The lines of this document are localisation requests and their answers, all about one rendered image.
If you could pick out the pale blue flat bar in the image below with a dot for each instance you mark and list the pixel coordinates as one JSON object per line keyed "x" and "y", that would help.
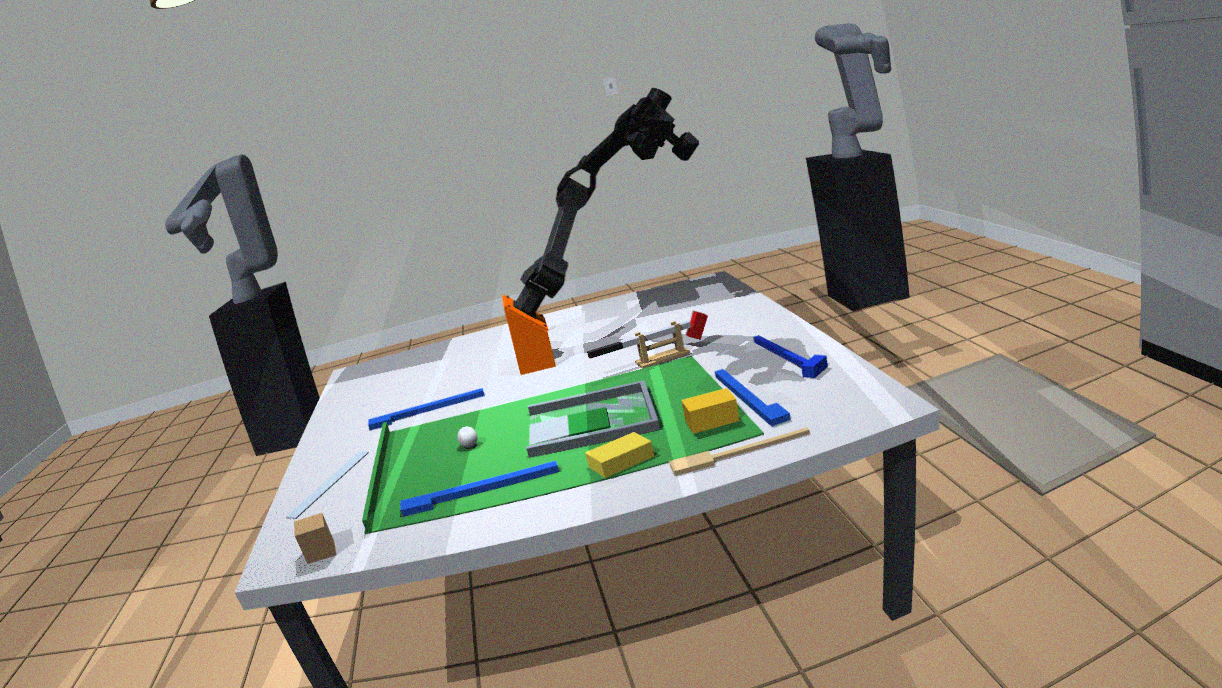
{"x": 325, "y": 486}

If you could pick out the yellow rectangular block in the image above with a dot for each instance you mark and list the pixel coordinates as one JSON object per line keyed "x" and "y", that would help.
{"x": 710, "y": 410}
{"x": 619, "y": 454}

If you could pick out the white golf ball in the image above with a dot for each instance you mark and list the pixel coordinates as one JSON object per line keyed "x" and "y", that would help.
{"x": 467, "y": 437}

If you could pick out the green flat mat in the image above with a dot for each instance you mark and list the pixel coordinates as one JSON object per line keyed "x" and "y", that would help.
{"x": 427, "y": 458}

